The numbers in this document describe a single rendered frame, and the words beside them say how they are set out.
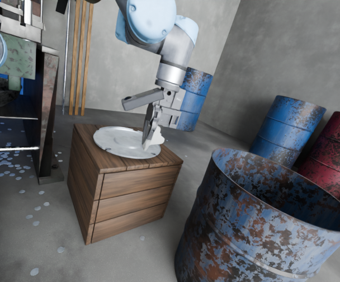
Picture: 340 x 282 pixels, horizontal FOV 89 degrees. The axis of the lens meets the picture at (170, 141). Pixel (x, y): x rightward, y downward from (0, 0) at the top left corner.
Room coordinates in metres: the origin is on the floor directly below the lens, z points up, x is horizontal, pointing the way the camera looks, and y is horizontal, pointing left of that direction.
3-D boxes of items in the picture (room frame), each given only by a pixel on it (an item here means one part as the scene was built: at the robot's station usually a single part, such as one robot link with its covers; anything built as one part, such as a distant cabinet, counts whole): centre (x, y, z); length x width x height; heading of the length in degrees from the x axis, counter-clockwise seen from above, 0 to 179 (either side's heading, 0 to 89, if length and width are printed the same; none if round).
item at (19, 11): (0.87, 0.83, 0.76); 0.17 x 0.06 x 0.10; 137
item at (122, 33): (0.45, 0.14, 0.76); 0.11 x 0.11 x 0.08; 21
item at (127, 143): (0.70, 0.17, 0.37); 0.29 x 0.29 x 0.01
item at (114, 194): (0.75, 0.19, 0.18); 0.40 x 0.38 x 0.35; 44
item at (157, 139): (0.49, 0.05, 0.49); 0.06 x 0.03 x 0.09; 115
